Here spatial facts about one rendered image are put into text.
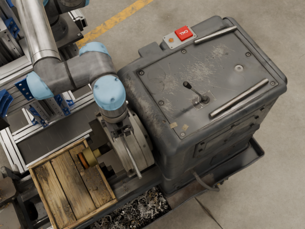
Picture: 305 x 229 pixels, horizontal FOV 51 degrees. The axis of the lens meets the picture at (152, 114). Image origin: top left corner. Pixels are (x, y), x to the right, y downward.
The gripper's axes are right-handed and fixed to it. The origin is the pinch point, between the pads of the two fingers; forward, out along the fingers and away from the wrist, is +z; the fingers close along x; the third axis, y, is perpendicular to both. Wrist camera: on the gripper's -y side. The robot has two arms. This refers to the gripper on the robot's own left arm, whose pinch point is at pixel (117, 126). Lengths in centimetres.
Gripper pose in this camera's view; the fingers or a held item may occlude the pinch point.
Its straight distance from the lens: 111.2
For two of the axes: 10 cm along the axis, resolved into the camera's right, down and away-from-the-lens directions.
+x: 9.1, -3.8, 1.5
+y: 4.1, 8.6, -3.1
